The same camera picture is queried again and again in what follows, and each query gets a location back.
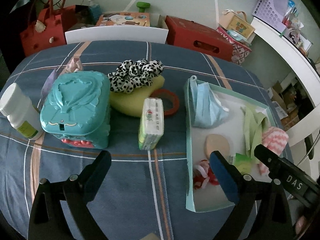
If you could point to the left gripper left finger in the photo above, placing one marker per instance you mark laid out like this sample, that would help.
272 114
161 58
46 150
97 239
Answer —
47 220

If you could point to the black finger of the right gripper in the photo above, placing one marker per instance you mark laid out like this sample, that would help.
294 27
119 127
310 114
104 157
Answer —
295 181

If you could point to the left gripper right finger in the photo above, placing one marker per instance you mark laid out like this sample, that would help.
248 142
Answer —
273 220

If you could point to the pink white striped cloth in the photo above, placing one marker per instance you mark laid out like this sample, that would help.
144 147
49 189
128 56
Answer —
273 138

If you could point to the light green cloth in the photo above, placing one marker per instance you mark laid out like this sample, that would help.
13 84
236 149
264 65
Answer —
255 124

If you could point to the beige round makeup sponge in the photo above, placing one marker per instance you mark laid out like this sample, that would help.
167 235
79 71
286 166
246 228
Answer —
216 142

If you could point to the red pink hair bow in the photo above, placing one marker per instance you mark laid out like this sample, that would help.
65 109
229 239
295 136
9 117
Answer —
203 175

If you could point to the blue face mask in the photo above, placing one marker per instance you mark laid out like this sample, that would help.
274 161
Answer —
207 110

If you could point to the black white spotted scrunchie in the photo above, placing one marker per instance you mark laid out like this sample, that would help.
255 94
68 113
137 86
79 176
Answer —
130 75

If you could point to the small green tissue pack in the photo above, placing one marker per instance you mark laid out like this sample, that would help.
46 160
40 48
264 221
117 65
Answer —
242 162

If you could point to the white curved desk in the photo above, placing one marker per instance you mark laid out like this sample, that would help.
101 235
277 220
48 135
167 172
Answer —
305 73

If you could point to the white tray with teal rim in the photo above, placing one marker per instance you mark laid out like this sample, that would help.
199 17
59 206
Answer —
212 197

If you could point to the blue plaid bed cover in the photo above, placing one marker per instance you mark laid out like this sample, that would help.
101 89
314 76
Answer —
143 192

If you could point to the white plastic bottle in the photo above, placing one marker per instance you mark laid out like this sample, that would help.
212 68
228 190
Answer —
21 113

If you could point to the teal plastic toy box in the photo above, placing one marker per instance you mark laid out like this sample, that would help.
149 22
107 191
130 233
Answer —
77 109

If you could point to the lilac cloth piece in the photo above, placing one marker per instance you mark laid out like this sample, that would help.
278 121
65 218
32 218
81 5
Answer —
48 83

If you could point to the yellow sponge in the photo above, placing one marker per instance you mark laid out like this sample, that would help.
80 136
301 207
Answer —
132 104

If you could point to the pink patterned fabric piece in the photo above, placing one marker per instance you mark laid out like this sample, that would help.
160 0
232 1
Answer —
74 65

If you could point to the red cardboard box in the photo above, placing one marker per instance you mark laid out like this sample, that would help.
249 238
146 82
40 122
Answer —
191 35

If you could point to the beige gift bag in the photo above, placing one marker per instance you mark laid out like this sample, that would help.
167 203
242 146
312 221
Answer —
236 21

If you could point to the lilac perforated organizer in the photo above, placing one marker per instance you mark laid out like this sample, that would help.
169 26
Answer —
273 12

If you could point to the white foam board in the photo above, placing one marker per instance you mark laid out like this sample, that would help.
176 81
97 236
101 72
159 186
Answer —
117 32

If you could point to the red felt tote bag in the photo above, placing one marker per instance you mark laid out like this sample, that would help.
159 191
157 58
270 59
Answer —
49 29

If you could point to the orange illustrated toy box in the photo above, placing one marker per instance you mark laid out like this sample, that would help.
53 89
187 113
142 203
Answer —
124 18

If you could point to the blue water bottle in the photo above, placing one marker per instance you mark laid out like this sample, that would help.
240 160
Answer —
95 10

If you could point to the green toy dumbbell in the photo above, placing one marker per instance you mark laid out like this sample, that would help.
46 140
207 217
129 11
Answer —
142 6

